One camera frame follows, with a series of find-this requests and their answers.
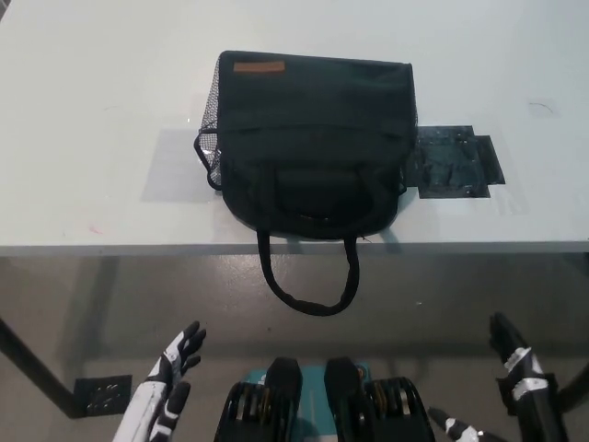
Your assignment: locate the black soft travel bag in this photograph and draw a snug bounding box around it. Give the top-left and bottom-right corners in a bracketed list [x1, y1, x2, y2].
[192, 49, 419, 318]

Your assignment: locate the grey film patch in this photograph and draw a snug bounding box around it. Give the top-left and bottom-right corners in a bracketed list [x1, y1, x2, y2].
[140, 126, 223, 204]

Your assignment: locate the black floor plate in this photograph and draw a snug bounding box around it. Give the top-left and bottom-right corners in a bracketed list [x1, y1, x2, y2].
[74, 375, 133, 416]

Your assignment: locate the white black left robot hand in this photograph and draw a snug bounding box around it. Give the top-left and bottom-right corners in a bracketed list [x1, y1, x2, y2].
[112, 320, 207, 442]

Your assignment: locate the black tape patch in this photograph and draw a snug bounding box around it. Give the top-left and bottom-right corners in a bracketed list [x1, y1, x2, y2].
[415, 122, 507, 200]

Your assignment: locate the black table leg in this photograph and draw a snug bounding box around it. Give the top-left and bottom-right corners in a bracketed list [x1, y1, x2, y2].
[0, 317, 78, 419]

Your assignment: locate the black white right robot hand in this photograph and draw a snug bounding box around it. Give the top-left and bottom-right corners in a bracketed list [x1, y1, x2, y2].
[427, 311, 572, 442]

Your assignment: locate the black teal robot body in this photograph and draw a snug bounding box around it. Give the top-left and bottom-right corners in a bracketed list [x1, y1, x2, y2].
[215, 356, 436, 442]

